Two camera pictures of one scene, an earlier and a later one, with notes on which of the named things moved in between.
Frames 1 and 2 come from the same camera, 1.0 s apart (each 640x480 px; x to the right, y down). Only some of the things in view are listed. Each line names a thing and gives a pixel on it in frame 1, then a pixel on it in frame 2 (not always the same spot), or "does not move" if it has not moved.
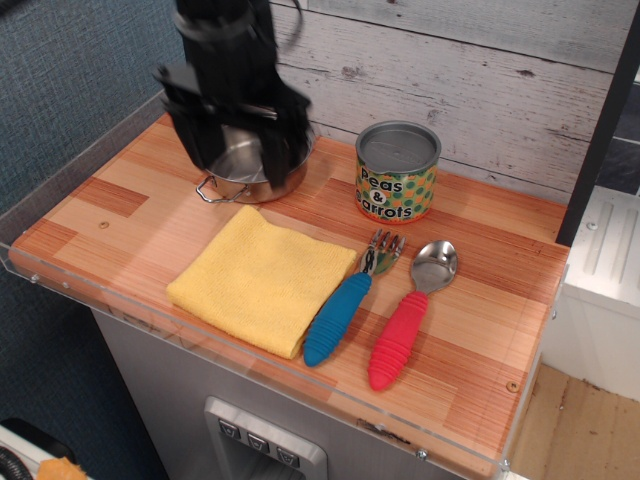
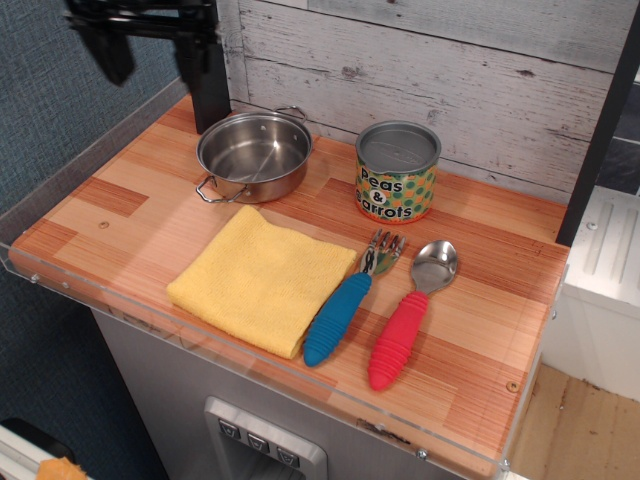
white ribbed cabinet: [594, 329] does not move
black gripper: [234, 70] → [196, 19]
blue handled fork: [381, 254] does not move
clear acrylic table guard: [405, 304] does not move
